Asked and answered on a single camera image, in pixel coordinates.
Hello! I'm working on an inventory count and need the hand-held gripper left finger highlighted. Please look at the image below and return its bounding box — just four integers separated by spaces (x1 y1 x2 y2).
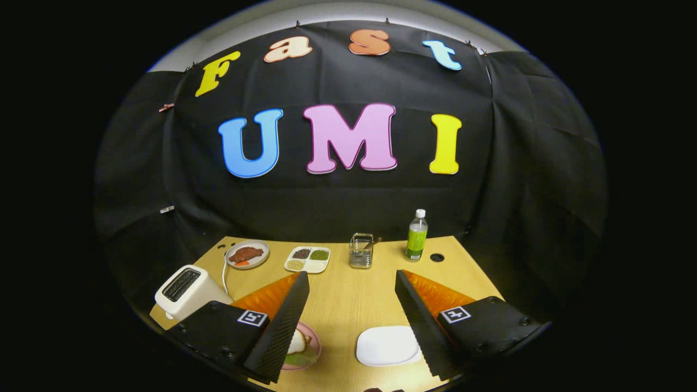
168 271 310 384

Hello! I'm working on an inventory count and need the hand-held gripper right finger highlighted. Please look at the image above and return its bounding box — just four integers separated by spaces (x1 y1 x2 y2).
395 269 545 382

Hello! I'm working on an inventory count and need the pink round plate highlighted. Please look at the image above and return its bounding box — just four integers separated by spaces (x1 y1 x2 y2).
280 321 322 371

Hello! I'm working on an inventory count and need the white rounded rectangular plate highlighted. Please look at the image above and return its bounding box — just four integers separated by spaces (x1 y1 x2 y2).
356 326 424 367

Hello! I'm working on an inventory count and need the white divided tray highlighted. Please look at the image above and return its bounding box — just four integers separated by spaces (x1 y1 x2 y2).
284 246 331 274

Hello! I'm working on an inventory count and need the brown meat steak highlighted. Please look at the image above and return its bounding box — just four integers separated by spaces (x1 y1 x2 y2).
229 247 264 264

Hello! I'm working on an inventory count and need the beige round plate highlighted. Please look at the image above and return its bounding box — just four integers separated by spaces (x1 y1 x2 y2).
225 240 270 270

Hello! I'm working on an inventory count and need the green label plastic bottle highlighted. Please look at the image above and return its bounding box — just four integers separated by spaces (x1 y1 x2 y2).
405 209 429 262

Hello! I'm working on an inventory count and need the white toaster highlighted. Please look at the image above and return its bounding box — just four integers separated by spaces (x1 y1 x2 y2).
155 265 234 322

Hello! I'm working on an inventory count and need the black backdrop cloth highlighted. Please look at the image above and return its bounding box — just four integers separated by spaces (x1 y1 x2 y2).
93 21 608 322

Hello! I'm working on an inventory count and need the metal wire holder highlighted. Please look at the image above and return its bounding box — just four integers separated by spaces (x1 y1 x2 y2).
349 233 375 270

